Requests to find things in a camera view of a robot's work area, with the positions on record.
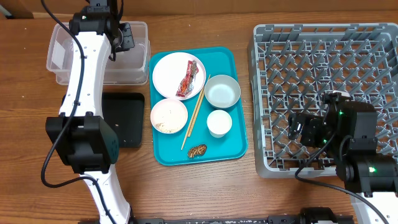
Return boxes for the teal plastic tray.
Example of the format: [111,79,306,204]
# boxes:
[152,47,248,166]

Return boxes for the brown food scrap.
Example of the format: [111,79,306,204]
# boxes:
[187,144,207,158]

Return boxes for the black tray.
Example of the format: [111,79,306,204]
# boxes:
[102,92,145,148]

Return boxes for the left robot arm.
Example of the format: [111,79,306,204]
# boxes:
[40,0,134,223]

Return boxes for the grey dishwasher rack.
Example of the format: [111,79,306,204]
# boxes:
[248,23,397,178]

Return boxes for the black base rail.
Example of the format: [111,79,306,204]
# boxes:
[77,207,355,224]

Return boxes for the clear plastic bin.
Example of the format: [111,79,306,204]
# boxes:
[46,21,150,85]

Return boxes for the large white plate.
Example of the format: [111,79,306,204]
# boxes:
[152,52,207,100]

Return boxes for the pink bowl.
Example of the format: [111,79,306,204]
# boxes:
[150,98,188,134]

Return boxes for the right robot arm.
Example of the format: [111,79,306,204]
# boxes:
[288,91,397,223]

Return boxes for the wooden chopstick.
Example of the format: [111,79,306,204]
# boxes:
[188,88,204,137]
[181,87,205,150]

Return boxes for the white cup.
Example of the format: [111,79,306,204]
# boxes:
[206,110,233,138]

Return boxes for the grey-white bowl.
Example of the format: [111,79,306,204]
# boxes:
[205,75,241,109]

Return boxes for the red snack wrapper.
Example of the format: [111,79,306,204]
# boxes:
[176,60,199,97]

